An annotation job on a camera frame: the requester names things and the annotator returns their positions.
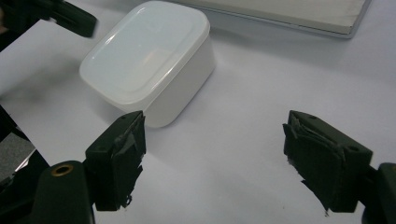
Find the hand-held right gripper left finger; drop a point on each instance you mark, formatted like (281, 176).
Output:
(115, 161)

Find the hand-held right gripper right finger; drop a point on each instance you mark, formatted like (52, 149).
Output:
(327, 161)

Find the white square lidded box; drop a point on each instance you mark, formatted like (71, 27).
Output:
(140, 53)

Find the white square container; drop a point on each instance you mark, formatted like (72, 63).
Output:
(177, 99)

